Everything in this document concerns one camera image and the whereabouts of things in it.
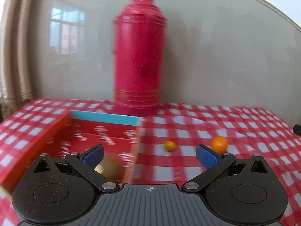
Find orange tangerine on table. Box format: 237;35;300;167
210;136;229;154

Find large brown kiwi with sticker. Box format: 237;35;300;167
94;153;125;182

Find colourful cardboard box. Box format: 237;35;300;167
1;110;142;192

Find small yellow kumquat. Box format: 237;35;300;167
164;141;177;152

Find red white checkered tablecloth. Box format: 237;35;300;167
0;97;301;226

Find beige embroidered curtain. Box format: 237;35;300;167
1;0;33;119

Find pink thermos flask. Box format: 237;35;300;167
113;0;166;116

